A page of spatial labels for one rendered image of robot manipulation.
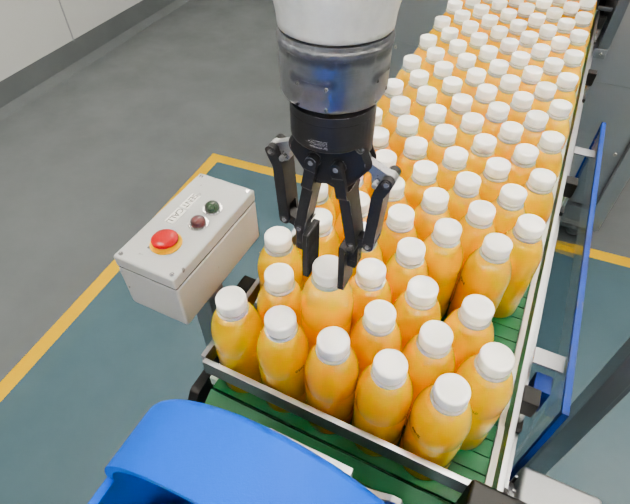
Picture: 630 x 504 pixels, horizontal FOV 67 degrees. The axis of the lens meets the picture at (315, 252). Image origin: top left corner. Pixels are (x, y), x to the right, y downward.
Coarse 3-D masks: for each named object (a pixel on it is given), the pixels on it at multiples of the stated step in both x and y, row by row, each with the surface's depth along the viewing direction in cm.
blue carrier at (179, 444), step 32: (160, 416) 38; (192, 416) 36; (224, 416) 35; (128, 448) 37; (160, 448) 35; (192, 448) 34; (224, 448) 33; (256, 448) 33; (288, 448) 33; (128, 480) 45; (160, 480) 32; (192, 480) 32; (224, 480) 31; (256, 480) 31; (288, 480) 32; (320, 480) 32; (352, 480) 33
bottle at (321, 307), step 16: (304, 288) 60; (320, 288) 57; (336, 288) 57; (304, 304) 60; (320, 304) 58; (336, 304) 58; (352, 304) 60; (304, 320) 62; (320, 320) 59; (336, 320) 59
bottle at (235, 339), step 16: (224, 320) 60; (240, 320) 61; (256, 320) 62; (224, 336) 61; (240, 336) 61; (256, 336) 63; (224, 352) 63; (240, 352) 63; (256, 352) 65; (240, 368) 66; (256, 368) 67
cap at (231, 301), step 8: (224, 288) 61; (232, 288) 61; (240, 288) 61; (216, 296) 60; (224, 296) 60; (232, 296) 60; (240, 296) 60; (216, 304) 59; (224, 304) 59; (232, 304) 59; (240, 304) 59; (224, 312) 59; (232, 312) 59; (240, 312) 59
